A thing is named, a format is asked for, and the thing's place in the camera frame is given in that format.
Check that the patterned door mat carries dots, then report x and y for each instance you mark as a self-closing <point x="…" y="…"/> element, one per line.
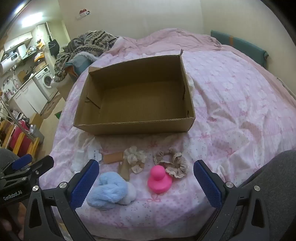
<point x="50" y="106"/>

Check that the teal pillow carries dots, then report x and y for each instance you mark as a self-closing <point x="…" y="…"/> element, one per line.
<point x="79" y="61"/>

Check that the clear plastic bag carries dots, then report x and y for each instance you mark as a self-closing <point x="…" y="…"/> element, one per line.
<point x="93" y="151"/>

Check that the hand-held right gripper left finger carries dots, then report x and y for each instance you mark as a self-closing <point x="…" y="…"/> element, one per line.
<point x="84" y="185"/>

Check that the white washing machine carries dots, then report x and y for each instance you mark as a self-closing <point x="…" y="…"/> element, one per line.
<point x="46" y="81"/>

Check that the pink printed blanket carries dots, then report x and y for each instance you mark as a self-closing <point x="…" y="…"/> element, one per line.
<point x="231" y="92"/>

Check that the grey bin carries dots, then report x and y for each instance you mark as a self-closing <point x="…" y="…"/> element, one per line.
<point x="38" y="135"/>

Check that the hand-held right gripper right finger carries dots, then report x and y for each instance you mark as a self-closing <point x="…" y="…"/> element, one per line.
<point x="208" y="185"/>

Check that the person's left leg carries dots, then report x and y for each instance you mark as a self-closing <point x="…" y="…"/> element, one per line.
<point x="7" y="156"/>

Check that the teal headboard cushion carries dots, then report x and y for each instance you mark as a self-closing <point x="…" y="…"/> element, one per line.
<point x="242" y="46"/>

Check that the white kitchen cabinet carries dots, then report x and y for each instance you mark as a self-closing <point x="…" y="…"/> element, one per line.
<point x="30" y="97"/>

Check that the beige bedside box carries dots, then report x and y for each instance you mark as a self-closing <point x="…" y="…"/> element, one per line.
<point x="64" y="87"/>

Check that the brown lace scrunchie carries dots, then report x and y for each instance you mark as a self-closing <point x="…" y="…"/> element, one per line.
<point x="180" y="165"/>

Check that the wooden chair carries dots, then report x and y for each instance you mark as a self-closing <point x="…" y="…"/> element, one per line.
<point x="23" y="141"/>

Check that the beige rubber piece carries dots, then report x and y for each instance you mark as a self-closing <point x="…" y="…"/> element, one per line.
<point x="124" y="172"/>

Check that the blue fluffy plush cloth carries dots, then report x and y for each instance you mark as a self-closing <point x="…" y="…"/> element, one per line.
<point x="108" y="190"/>

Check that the wall hook rack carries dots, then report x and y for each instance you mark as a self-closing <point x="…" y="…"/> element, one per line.
<point x="83" y="12"/>

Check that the red bag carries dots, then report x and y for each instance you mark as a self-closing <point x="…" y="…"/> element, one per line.
<point x="16" y="139"/>

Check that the brown cardboard box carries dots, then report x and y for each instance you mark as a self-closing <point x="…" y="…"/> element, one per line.
<point x="138" y="99"/>

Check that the pink rubber duck toy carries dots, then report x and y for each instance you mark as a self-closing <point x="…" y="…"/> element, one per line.
<point x="159" y="180"/>

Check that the patterned knit blanket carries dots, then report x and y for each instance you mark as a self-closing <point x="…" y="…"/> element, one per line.
<point x="92" y="42"/>

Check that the green floor object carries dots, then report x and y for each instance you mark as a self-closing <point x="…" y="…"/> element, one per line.
<point x="58" y="114"/>

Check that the white upper cabinets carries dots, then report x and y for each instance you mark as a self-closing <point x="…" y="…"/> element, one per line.
<point x="20" y="37"/>

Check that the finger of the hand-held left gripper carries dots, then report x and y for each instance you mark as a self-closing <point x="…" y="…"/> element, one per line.
<point x="42" y="163"/>
<point x="22" y="160"/>

